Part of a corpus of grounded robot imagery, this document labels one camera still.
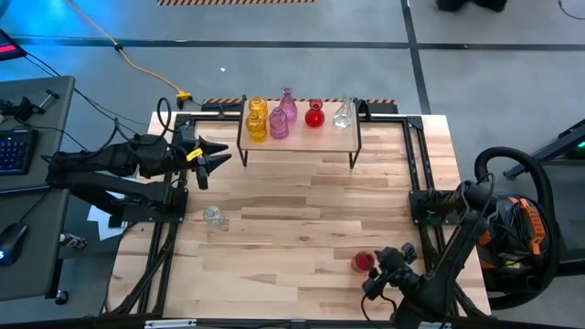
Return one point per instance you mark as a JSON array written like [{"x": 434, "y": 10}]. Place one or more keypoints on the black aluminium table frame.
[{"x": 411, "y": 151}]

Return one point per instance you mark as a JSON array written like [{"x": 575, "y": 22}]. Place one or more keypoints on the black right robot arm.
[{"x": 457, "y": 247}]

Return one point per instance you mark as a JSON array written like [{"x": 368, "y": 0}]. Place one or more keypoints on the dark screen with red glow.
[{"x": 9, "y": 48}]

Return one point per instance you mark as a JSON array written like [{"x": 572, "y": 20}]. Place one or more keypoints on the red ribbed bottle vase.
[{"x": 362, "y": 262}]

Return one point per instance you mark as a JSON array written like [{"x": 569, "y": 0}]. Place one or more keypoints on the black computer mouse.
[{"x": 11, "y": 242}]

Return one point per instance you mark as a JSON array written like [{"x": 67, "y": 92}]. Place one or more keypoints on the black caster wheel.
[{"x": 61, "y": 297}]

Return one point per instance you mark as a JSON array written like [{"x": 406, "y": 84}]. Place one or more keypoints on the tall clear faceted vase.
[{"x": 343, "y": 118}]

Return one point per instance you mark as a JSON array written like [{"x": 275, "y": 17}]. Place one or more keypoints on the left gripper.
[{"x": 180, "y": 164}]

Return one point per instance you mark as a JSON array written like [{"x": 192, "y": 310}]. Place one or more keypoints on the wooden shelf with black frame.
[{"x": 297, "y": 141}]

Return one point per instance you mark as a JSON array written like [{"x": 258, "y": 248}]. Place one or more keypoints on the pink ribbed bottle vase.
[{"x": 278, "y": 124}]

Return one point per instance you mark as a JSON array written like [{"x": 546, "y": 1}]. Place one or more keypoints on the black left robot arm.
[{"x": 114, "y": 157}]

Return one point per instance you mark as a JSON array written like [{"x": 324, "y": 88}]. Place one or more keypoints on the tall pink ribbed vase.
[{"x": 289, "y": 109}]

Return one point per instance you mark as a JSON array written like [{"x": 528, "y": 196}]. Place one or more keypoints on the backlit keyboard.
[{"x": 16, "y": 153}]

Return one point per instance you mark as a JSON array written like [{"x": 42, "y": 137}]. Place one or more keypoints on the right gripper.
[{"x": 395, "y": 279}]

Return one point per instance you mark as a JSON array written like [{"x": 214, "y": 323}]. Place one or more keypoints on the silver aluminium bracket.
[{"x": 169, "y": 324}]

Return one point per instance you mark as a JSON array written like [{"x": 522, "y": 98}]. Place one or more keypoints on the black equipment with green light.
[{"x": 562, "y": 146}]

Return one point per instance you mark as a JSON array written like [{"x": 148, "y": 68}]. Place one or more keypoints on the person's foot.
[
  {"x": 491, "y": 4},
  {"x": 452, "y": 4}
]

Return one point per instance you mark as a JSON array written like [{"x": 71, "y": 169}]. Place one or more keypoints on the clear ribbed jar vase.
[{"x": 213, "y": 215}]

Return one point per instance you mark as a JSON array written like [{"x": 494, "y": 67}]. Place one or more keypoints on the yellow glass jar vase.
[
  {"x": 258, "y": 107},
  {"x": 256, "y": 129}
]

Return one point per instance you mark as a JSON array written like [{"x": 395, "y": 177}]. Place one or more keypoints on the red bulbous glass vase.
[{"x": 314, "y": 116}]

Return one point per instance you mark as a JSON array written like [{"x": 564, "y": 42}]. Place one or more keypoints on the black orange shop vacuum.
[{"x": 525, "y": 256}]

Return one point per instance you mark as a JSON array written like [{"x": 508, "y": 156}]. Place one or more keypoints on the grey desk top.
[
  {"x": 55, "y": 137},
  {"x": 41, "y": 256}
]

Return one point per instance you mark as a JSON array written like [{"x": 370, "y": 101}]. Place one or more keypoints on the black clamp tool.
[{"x": 25, "y": 109}]

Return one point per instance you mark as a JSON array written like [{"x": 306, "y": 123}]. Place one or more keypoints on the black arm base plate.
[
  {"x": 418, "y": 215},
  {"x": 178, "y": 212}
]

